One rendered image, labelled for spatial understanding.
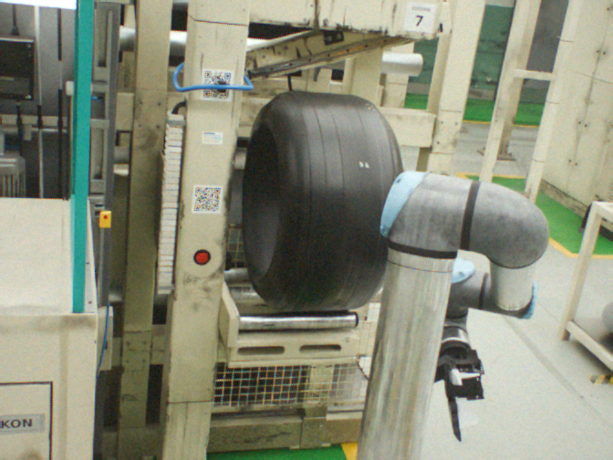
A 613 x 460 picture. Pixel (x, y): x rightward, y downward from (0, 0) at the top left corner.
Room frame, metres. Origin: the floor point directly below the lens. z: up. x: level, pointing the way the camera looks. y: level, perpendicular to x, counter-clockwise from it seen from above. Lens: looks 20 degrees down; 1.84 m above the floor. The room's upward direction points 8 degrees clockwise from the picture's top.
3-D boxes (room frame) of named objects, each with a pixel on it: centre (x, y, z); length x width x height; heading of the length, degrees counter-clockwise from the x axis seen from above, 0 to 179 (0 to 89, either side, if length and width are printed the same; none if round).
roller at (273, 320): (1.88, -0.01, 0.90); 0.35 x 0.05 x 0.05; 109
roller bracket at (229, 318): (1.95, 0.21, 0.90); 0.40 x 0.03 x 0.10; 19
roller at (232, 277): (2.14, 0.08, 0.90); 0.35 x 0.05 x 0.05; 109
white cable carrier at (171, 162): (1.85, 0.35, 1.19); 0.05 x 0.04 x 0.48; 19
